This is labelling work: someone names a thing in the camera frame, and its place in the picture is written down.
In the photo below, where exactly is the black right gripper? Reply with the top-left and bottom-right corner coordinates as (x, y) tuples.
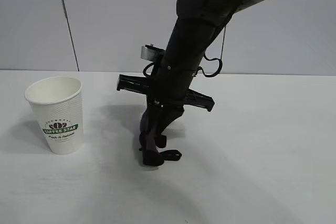
(116, 62), (215, 148)

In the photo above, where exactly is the purple and black cloth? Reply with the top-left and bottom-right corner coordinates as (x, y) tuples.
(138, 111), (182, 167)

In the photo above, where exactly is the white paper coffee cup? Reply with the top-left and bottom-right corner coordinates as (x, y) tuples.
(24, 76), (84, 154)

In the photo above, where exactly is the black right camera cable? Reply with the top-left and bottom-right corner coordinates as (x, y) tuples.
(142, 62), (159, 78)

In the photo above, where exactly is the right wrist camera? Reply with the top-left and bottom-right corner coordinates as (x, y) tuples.
(140, 44), (164, 61)

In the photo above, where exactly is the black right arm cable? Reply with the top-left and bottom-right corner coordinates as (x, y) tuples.
(198, 23), (227, 78)

